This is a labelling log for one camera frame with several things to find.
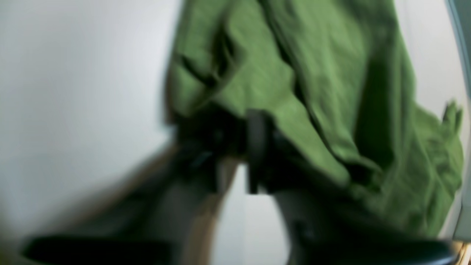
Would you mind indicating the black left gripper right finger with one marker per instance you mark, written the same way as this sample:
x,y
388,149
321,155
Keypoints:
x,y
325,225

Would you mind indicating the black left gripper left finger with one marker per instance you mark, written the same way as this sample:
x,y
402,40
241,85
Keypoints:
x,y
167,219

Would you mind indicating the green t-shirt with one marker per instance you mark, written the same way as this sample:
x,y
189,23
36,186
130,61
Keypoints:
x,y
336,77

